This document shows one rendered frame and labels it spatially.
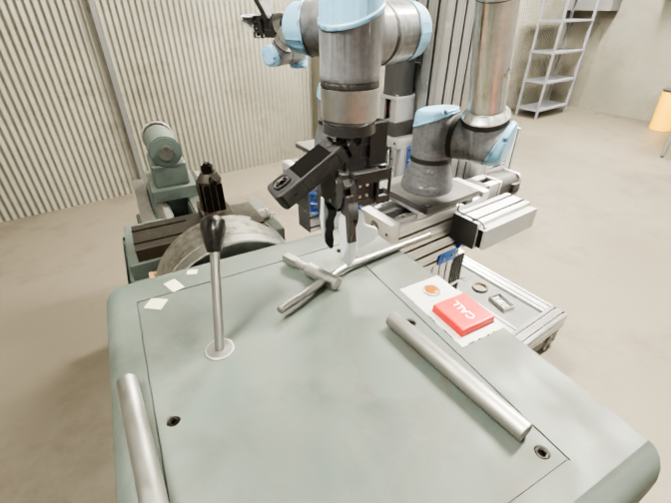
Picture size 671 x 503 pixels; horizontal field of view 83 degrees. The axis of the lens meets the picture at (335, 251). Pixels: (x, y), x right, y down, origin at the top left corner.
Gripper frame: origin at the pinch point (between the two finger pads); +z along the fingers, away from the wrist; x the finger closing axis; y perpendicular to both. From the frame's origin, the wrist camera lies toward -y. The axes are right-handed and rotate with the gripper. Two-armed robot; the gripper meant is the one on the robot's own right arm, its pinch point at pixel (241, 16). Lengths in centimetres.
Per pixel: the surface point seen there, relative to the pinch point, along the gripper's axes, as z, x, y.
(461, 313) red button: -132, -96, 19
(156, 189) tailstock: 18, -56, 59
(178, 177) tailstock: 13, -47, 56
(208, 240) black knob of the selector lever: -104, -112, 5
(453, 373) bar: -135, -107, 17
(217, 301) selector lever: -107, -116, 12
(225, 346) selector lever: -109, -118, 17
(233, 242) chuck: -88, -98, 21
